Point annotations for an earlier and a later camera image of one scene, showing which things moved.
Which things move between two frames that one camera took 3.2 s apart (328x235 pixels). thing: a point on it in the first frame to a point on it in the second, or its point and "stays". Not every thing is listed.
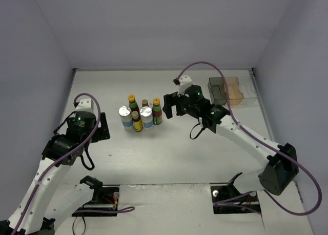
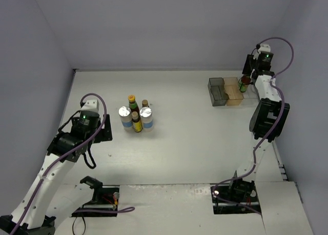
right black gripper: (173, 103) to (248, 65)
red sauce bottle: (133, 104) stays
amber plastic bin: (234, 95) stays
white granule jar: (125, 113) stays
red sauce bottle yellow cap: (157, 111) to (246, 79)
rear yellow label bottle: (145, 103) stays
